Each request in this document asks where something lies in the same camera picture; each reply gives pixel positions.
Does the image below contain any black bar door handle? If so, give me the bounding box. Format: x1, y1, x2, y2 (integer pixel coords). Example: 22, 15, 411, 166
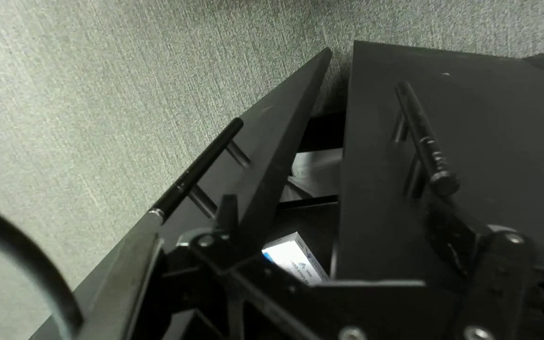
391, 81, 460, 199
148, 118, 252, 225

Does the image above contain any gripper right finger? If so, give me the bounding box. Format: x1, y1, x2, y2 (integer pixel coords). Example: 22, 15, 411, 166
422, 191, 544, 340

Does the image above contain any black cabinet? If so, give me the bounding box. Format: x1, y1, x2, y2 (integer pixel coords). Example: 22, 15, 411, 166
29, 40, 544, 340

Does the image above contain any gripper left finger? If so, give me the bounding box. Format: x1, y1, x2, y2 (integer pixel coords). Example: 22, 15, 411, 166
133, 194, 365, 340

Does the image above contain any black cabinet door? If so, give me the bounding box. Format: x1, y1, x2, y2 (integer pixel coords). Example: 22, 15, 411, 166
336, 40, 544, 284
29, 47, 333, 340

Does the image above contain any white and blue carton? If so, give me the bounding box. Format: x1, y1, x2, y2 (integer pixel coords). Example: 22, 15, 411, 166
262, 231, 331, 287

